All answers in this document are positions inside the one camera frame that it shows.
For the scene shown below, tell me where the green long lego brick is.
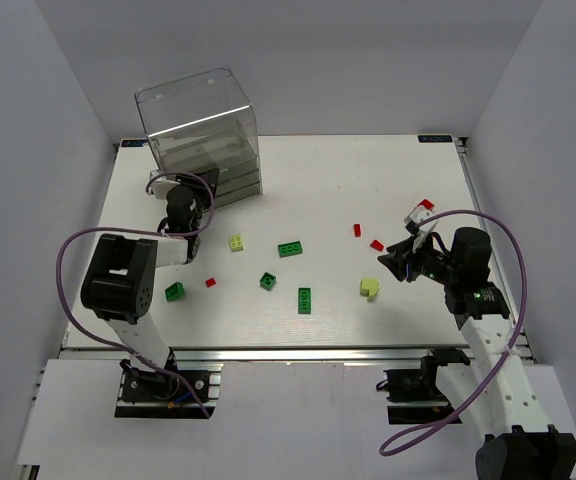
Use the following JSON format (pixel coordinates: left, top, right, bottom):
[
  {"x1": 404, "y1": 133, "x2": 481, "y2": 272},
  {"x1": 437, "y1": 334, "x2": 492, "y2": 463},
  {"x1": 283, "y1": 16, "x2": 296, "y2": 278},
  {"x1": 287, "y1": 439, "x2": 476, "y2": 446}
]
[
  {"x1": 277, "y1": 241, "x2": 303, "y2": 258},
  {"x1": 298, "y1": 287, "x2": 312, "y2": 315}
]

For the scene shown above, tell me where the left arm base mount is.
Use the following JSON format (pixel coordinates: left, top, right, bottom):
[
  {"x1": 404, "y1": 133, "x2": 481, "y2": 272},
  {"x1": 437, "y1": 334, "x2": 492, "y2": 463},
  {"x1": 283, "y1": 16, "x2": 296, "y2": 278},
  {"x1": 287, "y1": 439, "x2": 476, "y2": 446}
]
[{"x1": 114, "y1": 358, "x2": 218, "y2": 420}]

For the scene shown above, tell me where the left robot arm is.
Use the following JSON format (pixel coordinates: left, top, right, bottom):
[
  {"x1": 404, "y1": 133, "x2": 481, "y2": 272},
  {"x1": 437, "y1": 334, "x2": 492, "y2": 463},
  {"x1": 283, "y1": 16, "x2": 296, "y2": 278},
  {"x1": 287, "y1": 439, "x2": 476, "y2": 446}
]
[{"x1": 80, "y1": 168, "x2": 219, "y2": 371}]

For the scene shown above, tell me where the large red lego brick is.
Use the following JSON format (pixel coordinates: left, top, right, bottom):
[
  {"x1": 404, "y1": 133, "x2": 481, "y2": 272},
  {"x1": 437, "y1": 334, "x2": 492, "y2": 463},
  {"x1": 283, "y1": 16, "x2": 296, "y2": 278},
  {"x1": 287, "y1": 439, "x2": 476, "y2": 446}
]
[{"x1": 419, "y1": 199, "x2": 435, "y2": 210}]

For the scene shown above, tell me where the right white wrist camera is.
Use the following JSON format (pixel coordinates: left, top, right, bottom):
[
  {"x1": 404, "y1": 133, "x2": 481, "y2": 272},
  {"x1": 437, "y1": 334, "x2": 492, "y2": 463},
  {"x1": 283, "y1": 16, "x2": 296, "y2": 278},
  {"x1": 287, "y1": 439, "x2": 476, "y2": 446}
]
[{"x1": 404, "y1": 204, "x2": 437, "y2": 236}]

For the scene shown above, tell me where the yellow square lego brick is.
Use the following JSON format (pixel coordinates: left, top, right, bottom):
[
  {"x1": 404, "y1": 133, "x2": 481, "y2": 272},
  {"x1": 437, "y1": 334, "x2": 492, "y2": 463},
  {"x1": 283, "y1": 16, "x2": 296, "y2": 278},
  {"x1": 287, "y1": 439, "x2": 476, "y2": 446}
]
[{"x1": 229, "y1": 234, "x2": 244, "y2": 253}]

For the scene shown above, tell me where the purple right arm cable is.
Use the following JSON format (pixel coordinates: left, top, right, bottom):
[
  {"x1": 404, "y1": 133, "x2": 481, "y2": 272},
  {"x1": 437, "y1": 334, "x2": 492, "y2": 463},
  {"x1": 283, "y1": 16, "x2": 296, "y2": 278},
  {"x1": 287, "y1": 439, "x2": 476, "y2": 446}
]
[{"x1": 378, "y1": 209, "x2": 528, "y2": 456}]

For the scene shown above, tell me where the green square lego brick left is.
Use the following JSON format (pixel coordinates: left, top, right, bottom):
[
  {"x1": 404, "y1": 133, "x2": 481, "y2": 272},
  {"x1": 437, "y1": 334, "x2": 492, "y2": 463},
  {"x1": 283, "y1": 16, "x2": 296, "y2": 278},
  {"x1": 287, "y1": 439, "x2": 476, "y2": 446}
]
[{"x1": 164, "y1": 282, "x2": 185, "y2": 302}]

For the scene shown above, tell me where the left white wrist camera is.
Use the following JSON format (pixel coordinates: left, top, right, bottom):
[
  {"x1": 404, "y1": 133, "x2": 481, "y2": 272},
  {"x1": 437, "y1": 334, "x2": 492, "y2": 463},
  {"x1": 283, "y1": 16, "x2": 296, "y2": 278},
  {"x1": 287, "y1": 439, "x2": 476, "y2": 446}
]
[{"x1": 146, "y1": 170, "x2": 179, "y2": 200}]

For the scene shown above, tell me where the green long lego brick front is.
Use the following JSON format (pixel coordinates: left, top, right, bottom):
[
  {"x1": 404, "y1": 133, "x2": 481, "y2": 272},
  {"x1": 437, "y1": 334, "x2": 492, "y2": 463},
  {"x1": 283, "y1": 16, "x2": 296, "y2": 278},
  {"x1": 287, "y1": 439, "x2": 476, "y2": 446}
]
[{"x1": 298, "y1": 287, "x2": 312, "y2": 315}]

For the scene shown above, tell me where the small red lego flat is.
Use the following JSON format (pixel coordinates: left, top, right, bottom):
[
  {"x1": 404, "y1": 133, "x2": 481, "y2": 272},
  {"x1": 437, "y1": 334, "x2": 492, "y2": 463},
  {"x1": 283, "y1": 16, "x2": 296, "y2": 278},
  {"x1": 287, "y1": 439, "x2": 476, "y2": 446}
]
[{"x1": 370, "y1": 240, "x2": 384, "y2": 251}]

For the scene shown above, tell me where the green small lego brick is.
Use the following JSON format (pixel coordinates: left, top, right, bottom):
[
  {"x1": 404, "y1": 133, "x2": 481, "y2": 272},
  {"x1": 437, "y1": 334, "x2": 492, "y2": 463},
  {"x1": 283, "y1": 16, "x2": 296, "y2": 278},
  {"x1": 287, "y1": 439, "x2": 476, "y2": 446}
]
[{"x1": 259, "y1": 272, "x2": 277, "y2": 291}]

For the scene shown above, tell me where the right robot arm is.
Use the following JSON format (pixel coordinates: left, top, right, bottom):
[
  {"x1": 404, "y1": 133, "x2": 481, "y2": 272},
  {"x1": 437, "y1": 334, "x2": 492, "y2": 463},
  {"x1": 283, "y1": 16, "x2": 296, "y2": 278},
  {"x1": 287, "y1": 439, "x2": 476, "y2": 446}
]
[{"x1": 378, "y1": 227, "x2": 576, "y2": 479}]

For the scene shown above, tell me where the yellow lego brick right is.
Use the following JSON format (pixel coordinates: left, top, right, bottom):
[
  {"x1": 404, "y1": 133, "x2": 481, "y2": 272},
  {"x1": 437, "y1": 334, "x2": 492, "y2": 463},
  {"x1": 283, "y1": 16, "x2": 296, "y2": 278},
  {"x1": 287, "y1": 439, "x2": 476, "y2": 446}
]
[{"x1": 359, "y1": 277, "x2": 380, "y2": 301}]

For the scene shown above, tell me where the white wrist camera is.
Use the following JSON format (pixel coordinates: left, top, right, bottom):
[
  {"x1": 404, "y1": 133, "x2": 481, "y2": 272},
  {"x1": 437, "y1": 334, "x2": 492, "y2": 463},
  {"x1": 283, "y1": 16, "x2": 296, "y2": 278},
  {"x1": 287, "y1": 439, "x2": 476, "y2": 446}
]
[
  {"x1": 404, "y1": 204, "x2": 437, "y2": 236},
  {"x1": 146, "y1": 170, "x2": 179, "y2": 200}
]

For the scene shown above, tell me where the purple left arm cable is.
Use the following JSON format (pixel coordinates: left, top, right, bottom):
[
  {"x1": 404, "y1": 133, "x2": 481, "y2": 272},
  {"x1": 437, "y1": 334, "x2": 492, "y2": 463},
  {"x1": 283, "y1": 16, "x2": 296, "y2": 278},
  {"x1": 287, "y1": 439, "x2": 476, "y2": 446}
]
[{"x1": 55, "y1": 170, "x2": 216, "y2": 419}]

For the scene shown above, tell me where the clear plastic drawer container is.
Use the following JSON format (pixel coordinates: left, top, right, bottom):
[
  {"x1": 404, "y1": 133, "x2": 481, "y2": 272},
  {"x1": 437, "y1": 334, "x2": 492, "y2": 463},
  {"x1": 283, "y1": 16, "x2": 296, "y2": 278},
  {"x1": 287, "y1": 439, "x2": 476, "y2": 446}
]
[{"x1": 134, "y1": 67, "x2": 263, "y2": 207}]

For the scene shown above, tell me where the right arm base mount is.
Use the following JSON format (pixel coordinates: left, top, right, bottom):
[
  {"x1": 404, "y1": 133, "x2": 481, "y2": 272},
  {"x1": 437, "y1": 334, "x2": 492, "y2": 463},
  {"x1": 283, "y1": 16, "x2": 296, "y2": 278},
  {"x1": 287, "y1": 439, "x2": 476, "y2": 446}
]
[{"x1": 375, "y1": 348, "x2": 471, "y2": 425}]

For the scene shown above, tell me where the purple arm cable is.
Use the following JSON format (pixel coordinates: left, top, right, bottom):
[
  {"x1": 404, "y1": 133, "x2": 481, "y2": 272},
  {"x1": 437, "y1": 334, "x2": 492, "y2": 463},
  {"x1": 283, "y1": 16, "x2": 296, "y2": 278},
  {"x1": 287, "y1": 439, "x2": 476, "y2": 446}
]
[
  {"x1": 55, "y1": 170, "x2": 216, "y2": 419},
  {"x1": 378, "y1": 209, "x2": 528, "y2": 456}
]

